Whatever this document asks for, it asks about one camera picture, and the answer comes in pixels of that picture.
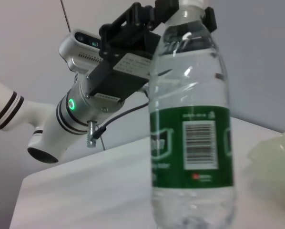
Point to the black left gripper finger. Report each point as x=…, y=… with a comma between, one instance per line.
x=210, y=19

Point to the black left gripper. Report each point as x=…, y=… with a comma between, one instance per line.
x=123, y=76

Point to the clear green-label water bottle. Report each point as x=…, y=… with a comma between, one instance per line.
x=192, y=95

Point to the pale green glass fruit bowl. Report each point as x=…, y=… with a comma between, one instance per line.
x=271, y=167

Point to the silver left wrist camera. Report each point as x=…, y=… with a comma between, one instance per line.
x=78, y=52

